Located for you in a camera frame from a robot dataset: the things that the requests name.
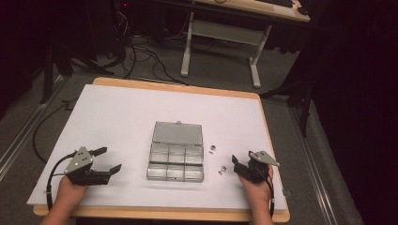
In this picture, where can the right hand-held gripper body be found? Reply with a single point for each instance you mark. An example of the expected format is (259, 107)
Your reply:
(256, 170)

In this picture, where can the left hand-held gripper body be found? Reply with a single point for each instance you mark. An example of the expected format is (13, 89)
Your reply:
(78, 162)

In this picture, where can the small silver metal nut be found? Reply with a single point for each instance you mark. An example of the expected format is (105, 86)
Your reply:
(213, 146)

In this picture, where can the clear plastic compartment box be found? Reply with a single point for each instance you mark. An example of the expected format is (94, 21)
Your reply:
(175, 156)

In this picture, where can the person's right hand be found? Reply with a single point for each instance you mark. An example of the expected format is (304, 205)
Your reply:
(258, 190)

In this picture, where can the person's left hand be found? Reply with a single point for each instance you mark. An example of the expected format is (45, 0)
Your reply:
(70, 192)

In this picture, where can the white table sheet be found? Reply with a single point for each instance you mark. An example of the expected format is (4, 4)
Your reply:
(140, 125)

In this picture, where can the black tripod stand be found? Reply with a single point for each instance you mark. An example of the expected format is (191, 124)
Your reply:
(297, 97)

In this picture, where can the black stand legs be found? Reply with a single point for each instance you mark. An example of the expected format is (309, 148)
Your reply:
(62, 67)

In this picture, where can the light wooden table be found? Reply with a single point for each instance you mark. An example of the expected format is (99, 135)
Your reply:
(175, 88)

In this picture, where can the dark curtain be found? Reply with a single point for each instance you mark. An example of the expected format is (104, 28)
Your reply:
(359, 93)

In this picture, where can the dark computer tower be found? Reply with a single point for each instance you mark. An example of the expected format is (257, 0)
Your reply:
(123, 18)

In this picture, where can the light wooden desk top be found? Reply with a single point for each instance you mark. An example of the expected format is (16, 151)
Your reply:
(259, 9)

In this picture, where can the metal floor rail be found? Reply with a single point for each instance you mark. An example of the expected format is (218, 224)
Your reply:
(28, 128)
(316, 175)

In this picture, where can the white metal desk frame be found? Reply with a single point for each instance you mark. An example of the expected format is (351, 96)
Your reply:
(225, 33)

